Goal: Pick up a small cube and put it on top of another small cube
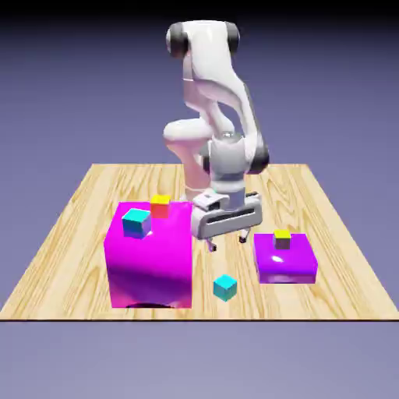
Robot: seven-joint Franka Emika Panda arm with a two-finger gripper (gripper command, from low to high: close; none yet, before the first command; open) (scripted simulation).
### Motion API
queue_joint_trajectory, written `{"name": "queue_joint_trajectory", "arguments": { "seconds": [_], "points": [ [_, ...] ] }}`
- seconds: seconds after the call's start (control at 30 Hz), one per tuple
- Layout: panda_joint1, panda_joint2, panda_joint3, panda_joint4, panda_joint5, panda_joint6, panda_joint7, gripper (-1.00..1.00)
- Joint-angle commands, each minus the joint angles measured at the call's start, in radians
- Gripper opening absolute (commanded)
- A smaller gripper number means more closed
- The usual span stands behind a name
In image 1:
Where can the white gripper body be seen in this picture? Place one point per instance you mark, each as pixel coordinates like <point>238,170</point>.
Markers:
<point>229,223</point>

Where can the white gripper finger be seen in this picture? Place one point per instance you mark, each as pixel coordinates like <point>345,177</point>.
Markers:
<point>243,237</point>
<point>212,245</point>

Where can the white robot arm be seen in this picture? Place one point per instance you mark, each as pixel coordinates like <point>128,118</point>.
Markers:
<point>215,81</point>

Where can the small yellow cube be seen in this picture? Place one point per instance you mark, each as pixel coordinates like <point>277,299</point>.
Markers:
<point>160,207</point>
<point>282,239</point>

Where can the small cyan cube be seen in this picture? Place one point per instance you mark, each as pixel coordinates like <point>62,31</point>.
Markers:
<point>225,287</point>
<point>136,223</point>

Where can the large purple box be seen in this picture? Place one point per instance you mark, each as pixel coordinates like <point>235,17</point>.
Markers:
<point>285,265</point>

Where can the large magenta box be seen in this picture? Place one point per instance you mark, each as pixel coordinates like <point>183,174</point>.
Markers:
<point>149,261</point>

